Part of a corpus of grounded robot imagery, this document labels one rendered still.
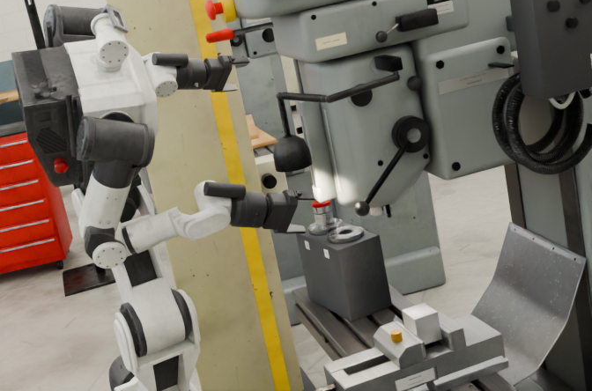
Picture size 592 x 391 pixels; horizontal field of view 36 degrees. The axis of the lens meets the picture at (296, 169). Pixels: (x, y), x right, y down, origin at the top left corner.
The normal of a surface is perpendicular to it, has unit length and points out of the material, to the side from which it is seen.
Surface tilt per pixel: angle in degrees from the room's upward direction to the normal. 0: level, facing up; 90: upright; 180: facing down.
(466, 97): 90
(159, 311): 60
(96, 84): 34
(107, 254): 117
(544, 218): 90
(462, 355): 90
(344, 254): 90
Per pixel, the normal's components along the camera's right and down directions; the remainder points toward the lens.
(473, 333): -0.19, -0.95
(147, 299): 0.32, -0.35
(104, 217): 0.28, 0.61
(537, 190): -0.94, 0.25
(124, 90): 0.11, -0.71
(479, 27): 0.27, 0.18
